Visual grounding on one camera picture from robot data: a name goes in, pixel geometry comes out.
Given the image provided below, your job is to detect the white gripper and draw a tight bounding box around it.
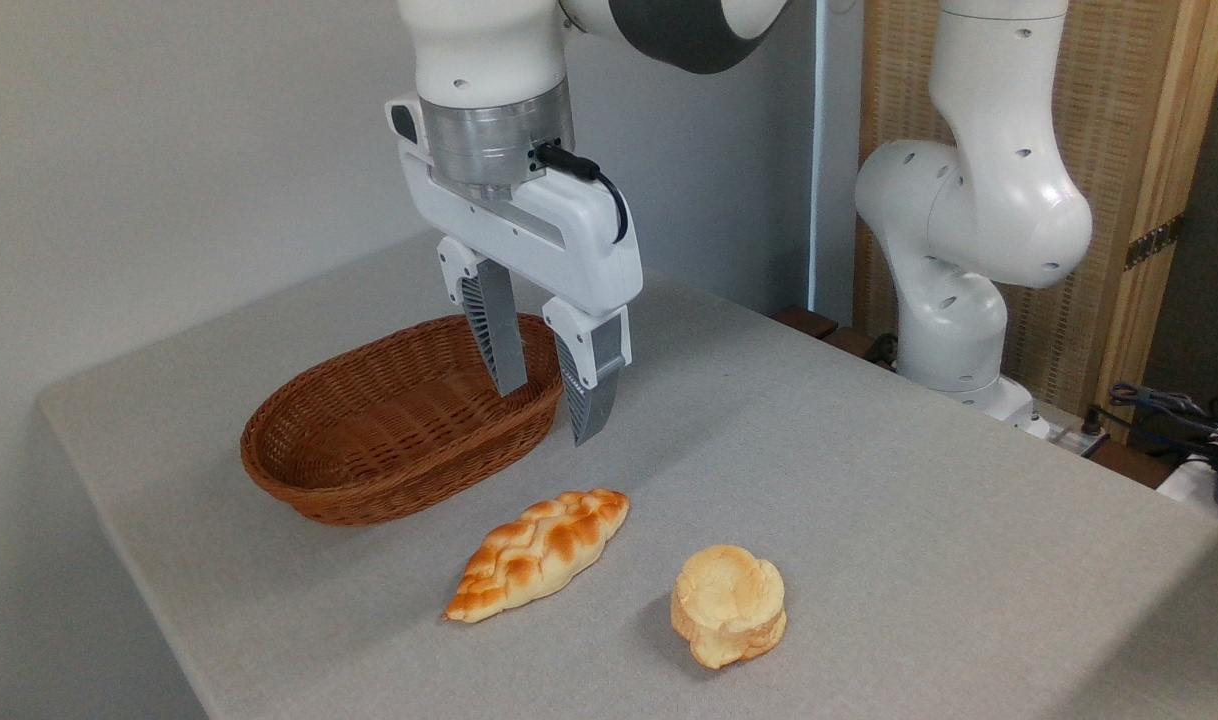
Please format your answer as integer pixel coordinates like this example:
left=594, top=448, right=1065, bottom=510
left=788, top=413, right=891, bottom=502
left=386, top=94, right=644, bottom=448

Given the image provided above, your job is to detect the black screen hinge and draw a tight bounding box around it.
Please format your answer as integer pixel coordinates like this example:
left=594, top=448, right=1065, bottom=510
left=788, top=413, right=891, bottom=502
left=1125, top=212, right=1186, bottom=272

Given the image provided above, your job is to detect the round bread bun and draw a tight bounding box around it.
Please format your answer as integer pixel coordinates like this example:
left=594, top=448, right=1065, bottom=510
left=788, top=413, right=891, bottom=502
left=670, top=544, right=788, bottom=670

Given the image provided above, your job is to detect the braided bread loaf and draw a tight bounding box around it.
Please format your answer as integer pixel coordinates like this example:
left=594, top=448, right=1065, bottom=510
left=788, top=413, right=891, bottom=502
left=444, top=488, right=631, bottom=624

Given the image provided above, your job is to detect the brown wooden board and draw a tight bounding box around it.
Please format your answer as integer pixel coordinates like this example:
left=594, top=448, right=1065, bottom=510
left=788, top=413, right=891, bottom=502
left=771, top=305, right=902, bottom=369

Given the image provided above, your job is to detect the brown wicker basket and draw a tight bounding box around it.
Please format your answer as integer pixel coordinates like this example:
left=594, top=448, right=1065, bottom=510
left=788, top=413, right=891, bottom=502
left=240, top=313, right=566, bottom=528

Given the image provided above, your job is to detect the dark cable bundle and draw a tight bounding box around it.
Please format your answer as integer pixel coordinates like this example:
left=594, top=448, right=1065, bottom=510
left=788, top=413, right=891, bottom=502
left=1087, top=381, right=1218, bottom=463

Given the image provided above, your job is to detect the wooden woven folding screen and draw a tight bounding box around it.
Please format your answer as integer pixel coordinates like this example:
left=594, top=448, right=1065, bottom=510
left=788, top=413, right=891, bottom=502
left=854, top=0, right=1218, bottom=443

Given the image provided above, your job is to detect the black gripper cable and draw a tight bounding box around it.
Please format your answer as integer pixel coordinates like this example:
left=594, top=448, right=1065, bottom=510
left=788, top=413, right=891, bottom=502
left=535, top=143, right=631, bottom=246

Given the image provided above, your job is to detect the white vertical wall trim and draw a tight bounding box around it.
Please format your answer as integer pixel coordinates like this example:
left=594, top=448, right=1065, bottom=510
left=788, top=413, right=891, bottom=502
left=808, top=0, right=864, bottom=327

